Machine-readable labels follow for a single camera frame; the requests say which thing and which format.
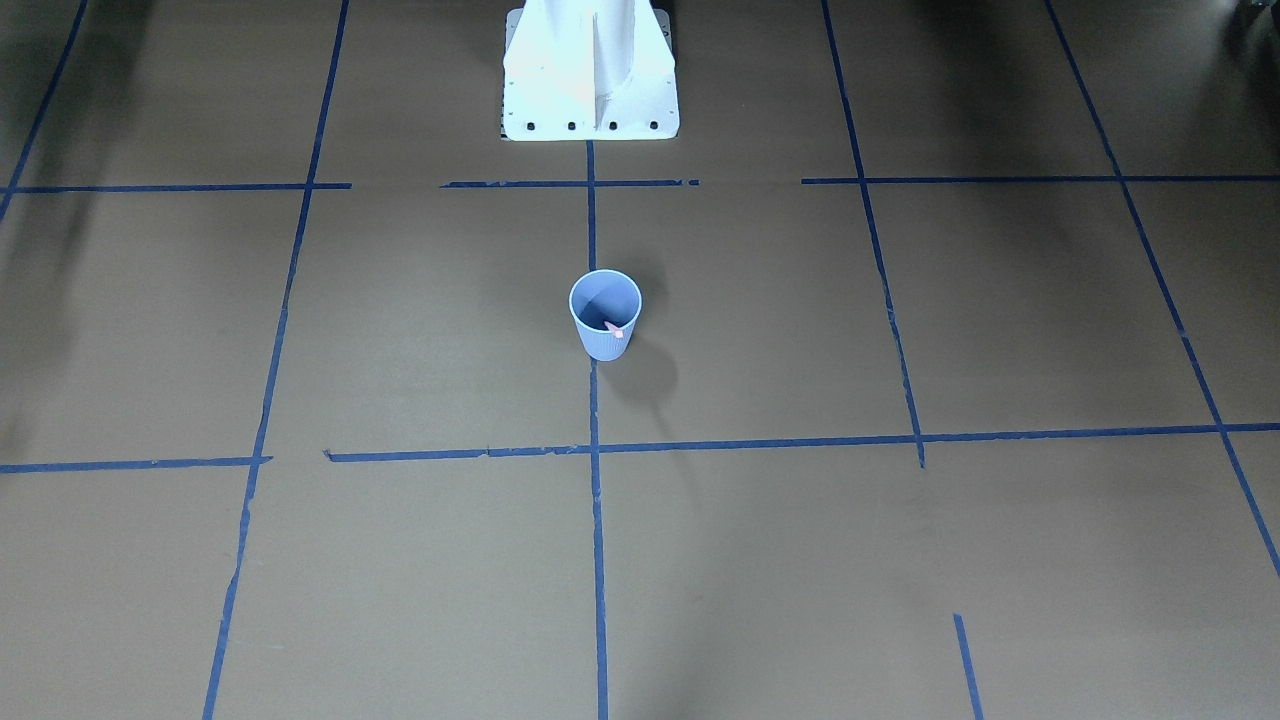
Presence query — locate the white camera stand pedestal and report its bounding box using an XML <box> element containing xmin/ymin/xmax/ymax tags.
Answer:
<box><xmin>500</xmin><ymin>1</ymin><xmax>681</xmax><ymax>142</ymax></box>

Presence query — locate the blue ribbed paper cup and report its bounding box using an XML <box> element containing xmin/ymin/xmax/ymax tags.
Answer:
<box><xmin>567</xmin><ymin>269</ymin><xmax>643</xmax><ymax>363</ymax></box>

